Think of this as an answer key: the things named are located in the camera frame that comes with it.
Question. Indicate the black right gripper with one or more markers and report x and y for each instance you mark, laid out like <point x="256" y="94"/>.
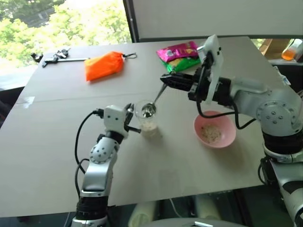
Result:
<point x="201" y="82"/>

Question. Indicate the oatmeal in pink bowl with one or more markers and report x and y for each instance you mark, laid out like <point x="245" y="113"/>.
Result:
<point x="211" y="133"/>

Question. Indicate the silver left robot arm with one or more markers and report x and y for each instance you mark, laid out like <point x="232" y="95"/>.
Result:
<point x="99" y="170"/>

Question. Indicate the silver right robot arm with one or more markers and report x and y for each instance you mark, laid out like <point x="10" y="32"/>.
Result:
<point x="267" y="106"/>

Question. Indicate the pink bowl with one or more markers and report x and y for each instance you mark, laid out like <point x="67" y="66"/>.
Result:
<point x="220" y="139"/>

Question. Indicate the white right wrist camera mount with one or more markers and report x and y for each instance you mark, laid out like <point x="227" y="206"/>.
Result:
<point x="214" y="61"/>

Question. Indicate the brown cardboard box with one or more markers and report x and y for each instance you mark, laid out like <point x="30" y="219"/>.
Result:
<point x="272" y="47"/>

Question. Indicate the dark window frame post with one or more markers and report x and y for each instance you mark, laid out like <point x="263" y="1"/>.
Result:
<point x="131" y="21"/>

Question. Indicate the metal spoon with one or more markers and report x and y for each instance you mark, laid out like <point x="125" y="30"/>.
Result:
<point x="149" y="110"/>

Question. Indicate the oatmeal in glass mug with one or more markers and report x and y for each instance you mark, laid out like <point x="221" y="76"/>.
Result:
<point x="149" y="128"/>

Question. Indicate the pink snack packet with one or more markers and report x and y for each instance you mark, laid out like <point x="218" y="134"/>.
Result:
<point x="177" y="50"/>

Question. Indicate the white board panel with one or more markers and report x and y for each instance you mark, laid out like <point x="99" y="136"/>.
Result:
<point x="213" y="16"/>

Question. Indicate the orange drink bottle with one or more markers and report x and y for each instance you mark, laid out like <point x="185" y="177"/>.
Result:
<point x="292" y="50"/>

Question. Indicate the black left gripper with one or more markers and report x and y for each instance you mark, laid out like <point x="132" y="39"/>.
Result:
<point x="128" y="118"/>

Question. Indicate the small black clamp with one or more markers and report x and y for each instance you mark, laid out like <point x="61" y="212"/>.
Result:
<point x="36" y="56"/>

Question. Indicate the green snack packet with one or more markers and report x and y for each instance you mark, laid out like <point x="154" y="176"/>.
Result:
<point x="182" y="64"/>

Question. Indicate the clear glass mug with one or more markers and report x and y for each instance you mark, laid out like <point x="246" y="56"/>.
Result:
<point x="148" y="127"/>

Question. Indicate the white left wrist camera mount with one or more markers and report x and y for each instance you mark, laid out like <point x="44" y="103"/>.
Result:
<point x="114" y="118"/>

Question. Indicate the white cylinder under table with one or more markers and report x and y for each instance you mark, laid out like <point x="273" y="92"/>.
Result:
<point x="208" y="206"/>
<point x="143" y="214"/>

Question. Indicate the bunch of keys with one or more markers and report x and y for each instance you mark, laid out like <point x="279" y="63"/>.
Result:
<point x="62" y="53"/>

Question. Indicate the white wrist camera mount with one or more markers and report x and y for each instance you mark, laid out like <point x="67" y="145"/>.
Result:
<point x="214" y="61"/>
<point x="114" y="118"/>

